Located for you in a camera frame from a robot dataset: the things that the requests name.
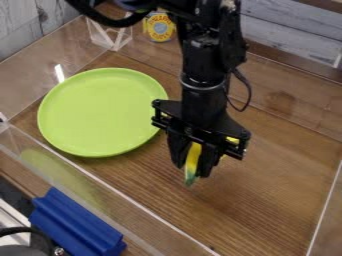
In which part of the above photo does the yellow toy banana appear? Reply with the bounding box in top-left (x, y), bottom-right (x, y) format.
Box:
top-left (185, 136), bottom-right (241, 186)

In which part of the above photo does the green round plate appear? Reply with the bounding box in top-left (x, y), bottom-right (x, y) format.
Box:
top-left (38, 68), bottom-right (169, 158)

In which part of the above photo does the yellow labelled tin can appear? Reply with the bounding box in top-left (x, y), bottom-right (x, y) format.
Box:
top-left (144, 12), bottom-right (176, 43)

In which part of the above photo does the black cable bottom left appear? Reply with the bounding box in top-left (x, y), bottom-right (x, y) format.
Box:
top-left (0, 227), bottom-right (51, 256)

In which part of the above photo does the clear acrylic triangle bracket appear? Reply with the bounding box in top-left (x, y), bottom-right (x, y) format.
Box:
top-left (86, 18), bottom-right (133, 52)

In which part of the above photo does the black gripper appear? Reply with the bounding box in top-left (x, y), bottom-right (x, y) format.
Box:
top-left (153, 84), bottom-right (252, 178)

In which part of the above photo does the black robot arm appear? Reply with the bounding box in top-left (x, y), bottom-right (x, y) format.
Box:
top-left (66, 0), bottom-right (252, 178)

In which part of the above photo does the blue plastic block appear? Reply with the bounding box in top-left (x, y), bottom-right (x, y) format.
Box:
top-left (30, 187), bottom-right (128, 256)

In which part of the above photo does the clear acrylic front wall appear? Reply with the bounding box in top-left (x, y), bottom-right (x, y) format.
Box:
top-left (0, 122), bottom-right (221, 256)

